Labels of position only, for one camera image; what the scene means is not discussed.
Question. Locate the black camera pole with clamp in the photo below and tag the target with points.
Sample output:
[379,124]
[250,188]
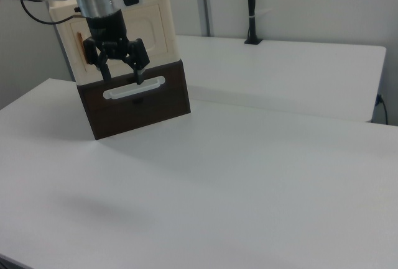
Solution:
[251,2]

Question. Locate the cream plastic cabinet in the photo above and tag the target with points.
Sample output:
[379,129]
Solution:
[168,17]

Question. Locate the dark brown wooden drawer box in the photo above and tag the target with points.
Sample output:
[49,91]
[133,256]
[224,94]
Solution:
[140,116]

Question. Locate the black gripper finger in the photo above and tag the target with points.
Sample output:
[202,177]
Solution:
[140,54]
[90,51]

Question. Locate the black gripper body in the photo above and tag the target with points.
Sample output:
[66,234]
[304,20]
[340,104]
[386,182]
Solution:
[107,33]

